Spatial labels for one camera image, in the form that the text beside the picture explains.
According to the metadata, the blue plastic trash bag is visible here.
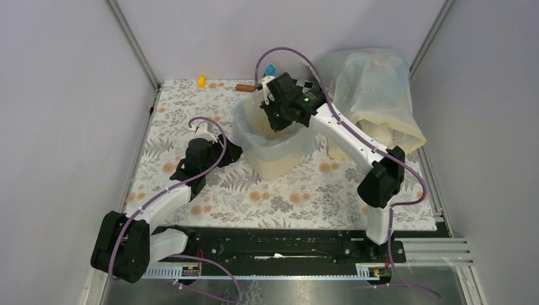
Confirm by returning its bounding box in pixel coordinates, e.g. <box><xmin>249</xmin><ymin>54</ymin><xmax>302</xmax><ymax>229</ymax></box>
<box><xmin>232</xmin><ymin>92</ymin><xmax>315</xmax><ymax>161</ymax></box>

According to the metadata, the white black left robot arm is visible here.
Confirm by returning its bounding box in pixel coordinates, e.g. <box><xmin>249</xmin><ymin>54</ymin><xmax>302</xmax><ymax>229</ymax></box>
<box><xmin>90</xmin><ymin>135</ymin><xmax>243</xmax><ymax>283</ymax></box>

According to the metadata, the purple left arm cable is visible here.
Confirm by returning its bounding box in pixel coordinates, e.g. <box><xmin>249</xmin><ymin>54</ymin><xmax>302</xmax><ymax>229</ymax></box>
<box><xmin>108</xmin><ymin>117</ymin><xmax>228</xmax><ymax>281</ymax></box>

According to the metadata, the blue toy figure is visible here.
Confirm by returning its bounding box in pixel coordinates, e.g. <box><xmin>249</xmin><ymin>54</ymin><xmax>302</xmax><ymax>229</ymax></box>
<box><xmin>263</xmin><ymin>64</ymin><xmax>277</xmax><ymax>77</ymax></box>

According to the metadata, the large translucent yellow bag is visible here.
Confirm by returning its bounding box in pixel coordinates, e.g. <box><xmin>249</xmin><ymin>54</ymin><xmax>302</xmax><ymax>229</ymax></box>
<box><xmin>311</xmin><ymin>48</ymin><xmax>426</xmax><ymax>154</ymax></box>

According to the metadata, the beige plastic trash bin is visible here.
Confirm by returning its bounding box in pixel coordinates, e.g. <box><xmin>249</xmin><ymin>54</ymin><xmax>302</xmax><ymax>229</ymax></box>
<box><xmin>243</xmin><ymin>112</ymin><xmax>302</xmax><ymax>180</ymax></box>

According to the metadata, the white crumpled bag inside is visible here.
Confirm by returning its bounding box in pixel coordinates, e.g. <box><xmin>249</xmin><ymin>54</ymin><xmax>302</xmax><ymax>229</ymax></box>
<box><xmin>357</xmin><ymin>119</ymin><xmax>395</xmax><ymax>147</ymax></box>

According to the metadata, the yellow toy block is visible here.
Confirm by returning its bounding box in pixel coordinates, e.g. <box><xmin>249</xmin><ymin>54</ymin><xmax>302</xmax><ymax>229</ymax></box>
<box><xmin>198</xmin><ymin>76</ymin><xmax>206</xmax><ymax>88</ymax></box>

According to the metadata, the brown cylinder piece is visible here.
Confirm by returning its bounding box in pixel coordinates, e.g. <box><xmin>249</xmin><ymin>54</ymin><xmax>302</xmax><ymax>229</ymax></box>
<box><xmin>235</xmin><ymin>84</ymin><xmax>256</xmax><ymax>93</ymax></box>

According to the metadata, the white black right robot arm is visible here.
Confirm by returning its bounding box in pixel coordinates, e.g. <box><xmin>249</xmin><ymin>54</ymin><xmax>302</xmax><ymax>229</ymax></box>
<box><xmin>258</xmin><ymin>73</ymin><xmax>405</xmax><ymax>262</ymax></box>

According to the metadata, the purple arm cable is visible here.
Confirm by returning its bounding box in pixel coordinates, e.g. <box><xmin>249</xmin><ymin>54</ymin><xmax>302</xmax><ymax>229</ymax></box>
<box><xmin>254</xmin><ymin>47</ymin><xmax>442</xmax><ymax>301</ymax></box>
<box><xmin>108</xmin><ymin>117</ymin><xmax>228</xmax><ymax>281</ymax></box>

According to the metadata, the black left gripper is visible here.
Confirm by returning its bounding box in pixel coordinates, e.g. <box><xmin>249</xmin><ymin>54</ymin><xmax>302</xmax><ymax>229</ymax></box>
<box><xmin>201</xmin><ymin>133</ymin><xmax>243</xmax><ymax>175</ymax></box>

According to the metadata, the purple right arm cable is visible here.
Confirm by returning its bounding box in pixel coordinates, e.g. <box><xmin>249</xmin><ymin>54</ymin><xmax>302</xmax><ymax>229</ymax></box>
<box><xmin>254</xmin><ymin>47</ymin><xmax>442</xmax><ymax>301</ymax></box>

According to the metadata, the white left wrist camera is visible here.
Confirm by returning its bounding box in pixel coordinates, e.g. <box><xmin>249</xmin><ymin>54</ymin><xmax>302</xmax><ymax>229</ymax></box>
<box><xmin>194</xmin><ymin>123</ymin><xmax>218</xmax><ymax>144</ymax></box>

